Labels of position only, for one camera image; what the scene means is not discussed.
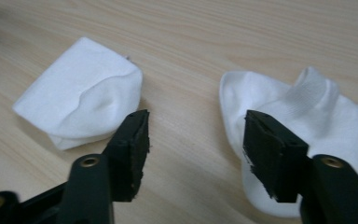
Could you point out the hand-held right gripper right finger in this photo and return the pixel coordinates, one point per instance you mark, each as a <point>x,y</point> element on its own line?
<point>276,155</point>

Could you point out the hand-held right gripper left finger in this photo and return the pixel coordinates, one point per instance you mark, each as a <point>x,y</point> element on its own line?
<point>127,155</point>

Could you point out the white sock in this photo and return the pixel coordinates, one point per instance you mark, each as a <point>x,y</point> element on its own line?
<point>80,93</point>
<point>323,105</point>

